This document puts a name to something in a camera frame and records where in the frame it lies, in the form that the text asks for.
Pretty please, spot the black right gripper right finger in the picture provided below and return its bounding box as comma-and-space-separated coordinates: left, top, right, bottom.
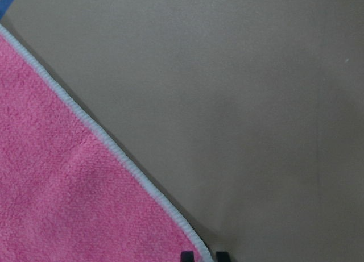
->
215, 251, 230, 262

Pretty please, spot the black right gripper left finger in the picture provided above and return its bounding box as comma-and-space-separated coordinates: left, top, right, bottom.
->
180, 251, 195, 262

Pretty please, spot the pink towel with grey edge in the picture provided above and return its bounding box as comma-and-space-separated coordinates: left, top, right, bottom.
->
1, 28, 212, 261

